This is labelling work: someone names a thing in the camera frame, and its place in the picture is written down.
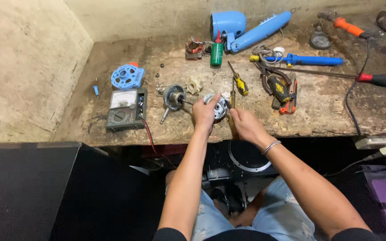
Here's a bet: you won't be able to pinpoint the person's left hand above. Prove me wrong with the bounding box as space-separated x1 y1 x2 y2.
192 93 222 132

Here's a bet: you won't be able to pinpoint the person's right hand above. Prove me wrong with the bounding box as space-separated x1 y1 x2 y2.
229 107 276 153

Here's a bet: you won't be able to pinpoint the silver fan motor housing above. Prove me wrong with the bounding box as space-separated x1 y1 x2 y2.
203 94 229 122

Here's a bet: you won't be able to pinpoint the brown handle screwdriver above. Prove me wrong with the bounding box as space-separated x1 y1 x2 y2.
224 100 239 140

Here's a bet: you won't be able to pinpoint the cream plastic gear piece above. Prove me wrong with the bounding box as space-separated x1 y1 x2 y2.
185 76 204 95

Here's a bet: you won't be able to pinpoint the fan rotor with metal shaft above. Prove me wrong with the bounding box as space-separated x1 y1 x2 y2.
159 83 194 125

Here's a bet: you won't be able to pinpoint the green oil bottle red cap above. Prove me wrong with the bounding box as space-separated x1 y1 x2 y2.
210 30 224 67

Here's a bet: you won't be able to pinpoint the copper wound stator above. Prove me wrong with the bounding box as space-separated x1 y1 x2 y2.
184 38 208 61

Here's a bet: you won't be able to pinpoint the orange utility knife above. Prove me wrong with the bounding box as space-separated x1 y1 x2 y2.
279 78 298 116

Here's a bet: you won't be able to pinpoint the blue fan motor cover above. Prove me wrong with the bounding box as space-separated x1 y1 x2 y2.
210 11 247 41

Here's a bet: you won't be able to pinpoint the blue fan neck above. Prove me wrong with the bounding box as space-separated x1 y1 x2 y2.
223 10 293 54

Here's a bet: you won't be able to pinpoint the black sandal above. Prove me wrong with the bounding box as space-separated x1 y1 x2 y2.
210 182 248 216

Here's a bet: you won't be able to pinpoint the analog multimeter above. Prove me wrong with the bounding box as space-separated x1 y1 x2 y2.
105 87 148 132

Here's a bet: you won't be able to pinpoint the blue round plastic fan part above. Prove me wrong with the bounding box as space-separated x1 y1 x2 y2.
111 62 145 90

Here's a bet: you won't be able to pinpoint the blue desoldering pump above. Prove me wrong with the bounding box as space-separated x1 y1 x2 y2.
249 53 344 67

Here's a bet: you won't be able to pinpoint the light blue denim shorts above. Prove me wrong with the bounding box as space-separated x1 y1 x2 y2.
165 176 318 241

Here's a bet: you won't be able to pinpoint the round metal soldering stand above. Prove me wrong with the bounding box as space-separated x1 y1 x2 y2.
309 24 333 51

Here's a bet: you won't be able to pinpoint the black shirt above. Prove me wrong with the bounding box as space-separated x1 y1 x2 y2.
153 228 386 241

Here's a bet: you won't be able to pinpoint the long red black screwdriver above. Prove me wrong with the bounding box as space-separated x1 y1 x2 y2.
269 66 386 88

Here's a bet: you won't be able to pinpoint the amber handle screwdriver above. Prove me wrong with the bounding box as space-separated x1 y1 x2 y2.
231 76 237 108

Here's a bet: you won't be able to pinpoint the yellow black handle screwdriver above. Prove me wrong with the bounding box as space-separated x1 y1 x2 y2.
227 60 249 97

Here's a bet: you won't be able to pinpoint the black speaker with silver ring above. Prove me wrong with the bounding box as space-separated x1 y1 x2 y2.
202 139 279 183

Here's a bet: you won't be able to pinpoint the silver chain bracelet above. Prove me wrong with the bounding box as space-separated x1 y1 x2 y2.
261 140 283 155

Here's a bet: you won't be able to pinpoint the yellow black handle pliers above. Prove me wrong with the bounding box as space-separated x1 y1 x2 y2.
254 62 293 110

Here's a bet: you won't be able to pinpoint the grey coiled cable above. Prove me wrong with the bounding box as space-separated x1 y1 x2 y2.
252 44 285 65

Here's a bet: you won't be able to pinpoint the red black probe wire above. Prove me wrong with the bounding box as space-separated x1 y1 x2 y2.
141 118 177 169

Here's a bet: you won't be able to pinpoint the black soldering iron cable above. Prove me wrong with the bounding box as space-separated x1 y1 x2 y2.
344 36 372 136

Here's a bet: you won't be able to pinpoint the orange handle soldering iron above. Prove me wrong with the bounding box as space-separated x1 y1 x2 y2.
317 10 375 39

